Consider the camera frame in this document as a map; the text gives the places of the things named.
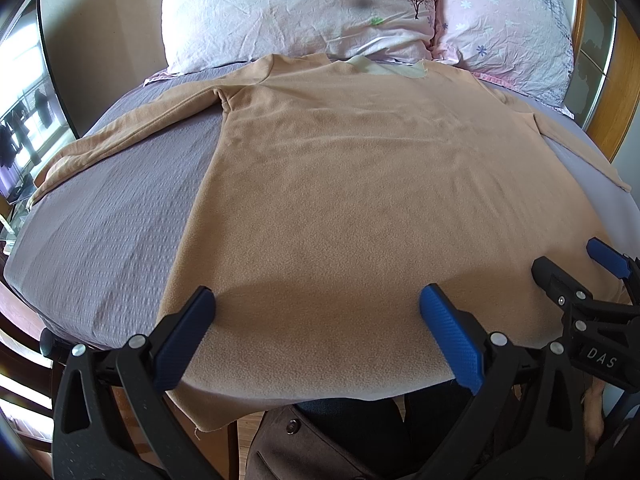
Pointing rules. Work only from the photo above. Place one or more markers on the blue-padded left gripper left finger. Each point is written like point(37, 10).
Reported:
point(110, 417)

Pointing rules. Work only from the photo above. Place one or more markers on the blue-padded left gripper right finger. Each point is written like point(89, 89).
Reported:
point(524, 420)

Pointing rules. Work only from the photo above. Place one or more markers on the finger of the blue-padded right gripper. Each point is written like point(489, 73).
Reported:
point(620, 265)
point(559, 286)

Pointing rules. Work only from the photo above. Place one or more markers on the tan long-sleeve shirt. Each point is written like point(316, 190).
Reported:
point(335, 193)

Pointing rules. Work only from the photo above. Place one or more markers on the brown jacket of operator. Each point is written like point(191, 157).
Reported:
point(355, 439)

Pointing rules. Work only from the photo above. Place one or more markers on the lavender bed sheet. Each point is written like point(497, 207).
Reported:
point(93, 257)

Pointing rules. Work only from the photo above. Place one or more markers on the wooden headboard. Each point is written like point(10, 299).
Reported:
point(604, 91)

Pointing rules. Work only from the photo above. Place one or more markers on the pink floral right pillow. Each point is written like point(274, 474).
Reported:
point(523, 45)

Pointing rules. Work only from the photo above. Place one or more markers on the dark television screen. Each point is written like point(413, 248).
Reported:
point(34, 123)

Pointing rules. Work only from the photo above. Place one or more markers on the white floral left pillow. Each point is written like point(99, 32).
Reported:
point(200, 34)

